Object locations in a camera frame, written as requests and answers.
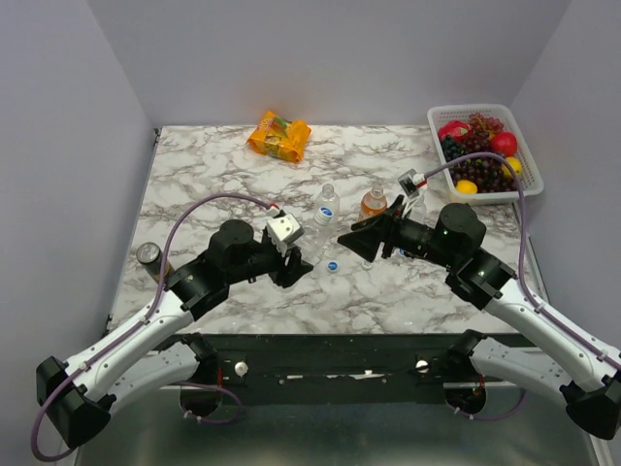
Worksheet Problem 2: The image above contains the yellow lemon lower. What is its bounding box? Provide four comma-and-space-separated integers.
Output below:
455, 180, 478, 195

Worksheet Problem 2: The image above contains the red apple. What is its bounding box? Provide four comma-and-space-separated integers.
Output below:
438, 120, 472, 142

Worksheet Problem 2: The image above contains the blue grape bunch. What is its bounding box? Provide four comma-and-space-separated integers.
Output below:
441, 136, 470, 161

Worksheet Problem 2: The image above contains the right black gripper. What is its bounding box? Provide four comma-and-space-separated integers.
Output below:
338, 194, 458, 270

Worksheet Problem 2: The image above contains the black yellow drink can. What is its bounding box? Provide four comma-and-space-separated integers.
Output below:
136, 242, 170, 282

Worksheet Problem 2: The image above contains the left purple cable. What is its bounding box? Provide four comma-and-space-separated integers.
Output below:
31, 192, 280, 461

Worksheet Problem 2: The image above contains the orange juice bottle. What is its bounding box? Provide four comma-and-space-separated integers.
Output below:
358, 184, 387, 221

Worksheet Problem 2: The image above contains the clear bottle blue cap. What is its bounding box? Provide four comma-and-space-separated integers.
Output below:
296, 183, 340, 265

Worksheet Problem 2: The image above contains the red round fruit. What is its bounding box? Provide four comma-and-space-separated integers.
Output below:
490, 131, 518, 157

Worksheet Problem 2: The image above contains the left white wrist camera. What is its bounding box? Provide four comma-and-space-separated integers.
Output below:
266, 214, 304, 256

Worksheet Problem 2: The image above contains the black base frame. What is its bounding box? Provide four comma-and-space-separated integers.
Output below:
159, 333, 485, 407

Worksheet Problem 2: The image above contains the orange snack bag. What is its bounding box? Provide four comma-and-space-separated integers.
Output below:
247, 111, 311, 163

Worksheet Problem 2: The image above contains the yellow lemon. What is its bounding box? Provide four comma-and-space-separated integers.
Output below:
502, 157, 523, 179
455, 180, 478, 195

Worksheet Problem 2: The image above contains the yellow lemon upper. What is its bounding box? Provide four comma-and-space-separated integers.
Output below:
502, 157, 523, 179

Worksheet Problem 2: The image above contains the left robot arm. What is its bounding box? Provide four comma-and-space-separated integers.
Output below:
36, 213, 312, 449

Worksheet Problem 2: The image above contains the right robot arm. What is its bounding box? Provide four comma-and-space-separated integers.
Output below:
338, 199, 620, 440

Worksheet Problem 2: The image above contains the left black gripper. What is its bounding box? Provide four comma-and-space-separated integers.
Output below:
227, 235, 314, 289

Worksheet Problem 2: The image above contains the white plastic basket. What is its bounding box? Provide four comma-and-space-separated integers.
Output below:
427, 104, 544, 205

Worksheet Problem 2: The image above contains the dark red grape bunch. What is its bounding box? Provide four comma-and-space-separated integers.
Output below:
448, 113, 516, 194

